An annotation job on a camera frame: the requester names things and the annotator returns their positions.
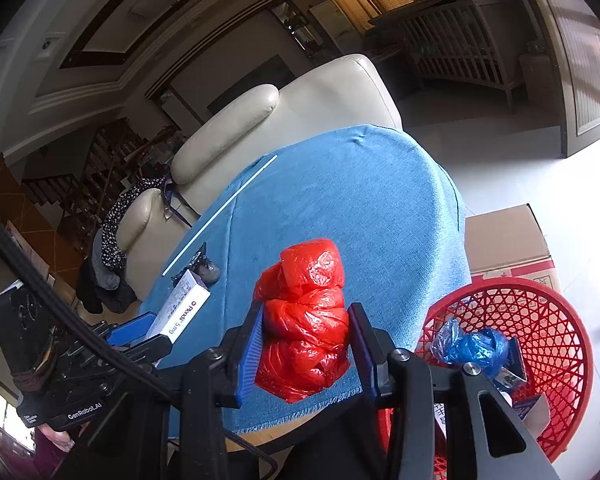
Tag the small cardboard box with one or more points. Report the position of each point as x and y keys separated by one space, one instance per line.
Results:
x=540 y=75

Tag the white standing air conditioner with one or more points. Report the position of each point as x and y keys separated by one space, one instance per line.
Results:
x=332 y=25

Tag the person's left hand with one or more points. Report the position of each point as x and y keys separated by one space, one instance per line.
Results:
x=60 y=437

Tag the black garment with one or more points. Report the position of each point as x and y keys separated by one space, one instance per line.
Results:
x=92 y=295

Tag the red plastic bag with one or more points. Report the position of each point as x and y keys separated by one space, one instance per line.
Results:
x=305 y=310

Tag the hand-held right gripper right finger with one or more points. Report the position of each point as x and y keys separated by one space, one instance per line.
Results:
x=365 y=355

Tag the blue plastic bag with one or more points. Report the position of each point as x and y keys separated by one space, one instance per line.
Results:
x=480 y=347

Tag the dark display cabinet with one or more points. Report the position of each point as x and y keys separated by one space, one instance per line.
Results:
x=295 y=27

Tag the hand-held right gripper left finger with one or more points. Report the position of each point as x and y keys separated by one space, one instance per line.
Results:
x=247 y=355

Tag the cream leather sofa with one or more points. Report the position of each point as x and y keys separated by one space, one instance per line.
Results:
x=280 y=125

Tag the thin white stick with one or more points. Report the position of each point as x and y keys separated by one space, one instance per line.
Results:
x=220 y=215

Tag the brown wooden door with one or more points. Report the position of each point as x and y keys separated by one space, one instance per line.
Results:
x=585 y=70

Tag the long white carton box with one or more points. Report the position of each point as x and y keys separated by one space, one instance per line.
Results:
x=180 y=305

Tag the red mesh basket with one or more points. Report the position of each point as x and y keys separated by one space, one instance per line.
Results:
x=555 y=320

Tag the blue tissue packet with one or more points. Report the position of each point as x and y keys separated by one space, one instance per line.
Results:
x=532 y=409

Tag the white wooden crib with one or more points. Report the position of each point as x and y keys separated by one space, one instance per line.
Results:
x=455 y=50

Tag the dark floral garment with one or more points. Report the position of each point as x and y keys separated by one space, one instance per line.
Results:
x=112 y=230

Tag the wooden staircase railing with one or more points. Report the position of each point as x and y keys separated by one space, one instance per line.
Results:
x=105 y=170

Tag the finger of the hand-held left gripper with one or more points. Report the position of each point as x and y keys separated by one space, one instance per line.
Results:
x=152 y=349
x=130 y=329

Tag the black television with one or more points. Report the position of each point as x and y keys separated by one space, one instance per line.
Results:
x=255 y=85

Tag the large cardboard box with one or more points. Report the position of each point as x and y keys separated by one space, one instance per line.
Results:
x=505 y=240

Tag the small dark bag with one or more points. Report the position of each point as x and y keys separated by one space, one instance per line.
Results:
x=207 y=269

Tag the blue tablecloth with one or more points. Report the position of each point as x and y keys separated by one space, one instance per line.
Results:
x=355 y=200

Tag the grey garment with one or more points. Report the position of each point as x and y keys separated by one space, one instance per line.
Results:
x=102 y=270

